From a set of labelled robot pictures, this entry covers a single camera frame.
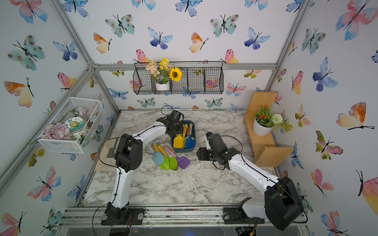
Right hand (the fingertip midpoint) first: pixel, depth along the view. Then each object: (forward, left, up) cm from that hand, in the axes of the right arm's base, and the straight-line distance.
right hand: (201, 152), depth 83 cm
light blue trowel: (0, +27, -10) cm, 29 cm away
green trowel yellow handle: (-2, +18, -12) cm, 21 cm away
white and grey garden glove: (-3, +59, -12) cm, 60 cm away
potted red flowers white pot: (+17, -37, +8) cm, 41 cm away
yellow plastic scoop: (+12, +15, -9) cm, 21 cm away
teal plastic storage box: (+6, +12, -11) cm, 17 cm away
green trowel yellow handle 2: (-4, +22, -12) cm, 26 cm away
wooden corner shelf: (-2, -33, +5) cm, 33 cm away
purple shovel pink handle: (0, +11, -13) cm, 17 cm away
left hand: (+21, +14, -6) cm, 26 cm away
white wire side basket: (+11, +60, +18) cm, 64 cm away
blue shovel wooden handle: (+12, +8, -11) cm, 18 cm away
